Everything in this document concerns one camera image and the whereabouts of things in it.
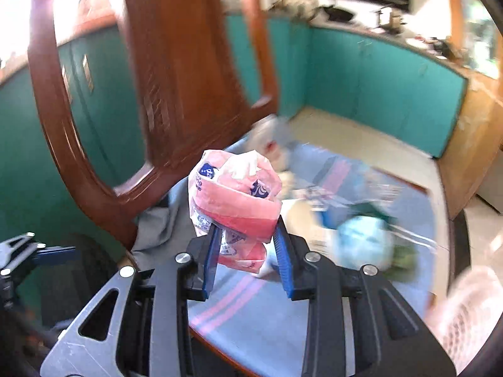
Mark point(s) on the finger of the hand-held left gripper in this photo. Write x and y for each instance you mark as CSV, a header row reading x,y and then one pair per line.
x,y
55,254

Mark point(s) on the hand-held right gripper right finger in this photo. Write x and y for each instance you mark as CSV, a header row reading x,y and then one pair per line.
x,y
283,263

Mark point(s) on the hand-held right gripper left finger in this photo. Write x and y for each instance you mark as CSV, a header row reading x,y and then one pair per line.
x,y
211,259

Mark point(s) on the white plastic mesh basket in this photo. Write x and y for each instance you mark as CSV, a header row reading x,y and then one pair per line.
x,y
467,322

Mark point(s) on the blue striped tablecloth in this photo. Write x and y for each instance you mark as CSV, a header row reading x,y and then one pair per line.
x,y
251,314

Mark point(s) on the grey cloth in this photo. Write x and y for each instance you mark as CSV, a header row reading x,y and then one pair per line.
x,y
157,227

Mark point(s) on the light blue crumpled bag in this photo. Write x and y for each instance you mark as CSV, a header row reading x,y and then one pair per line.
x,y
365,241

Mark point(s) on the green crumpled packet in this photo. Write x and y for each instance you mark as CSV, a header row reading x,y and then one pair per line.
x,y
404,261

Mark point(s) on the white crumpled wrapper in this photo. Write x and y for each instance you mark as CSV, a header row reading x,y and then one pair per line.
x,y
271,137

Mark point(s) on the brown wooden chair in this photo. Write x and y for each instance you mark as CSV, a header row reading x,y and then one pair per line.
x,y
177,66

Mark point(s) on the teal kitchen cabinets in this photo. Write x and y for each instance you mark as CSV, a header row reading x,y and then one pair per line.
x,y
373,86

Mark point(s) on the wooden framed glass door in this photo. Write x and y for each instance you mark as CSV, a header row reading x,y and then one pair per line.
x,y
471,133

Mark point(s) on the steel pan lid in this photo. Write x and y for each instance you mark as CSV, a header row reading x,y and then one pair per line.
x,y
292,4

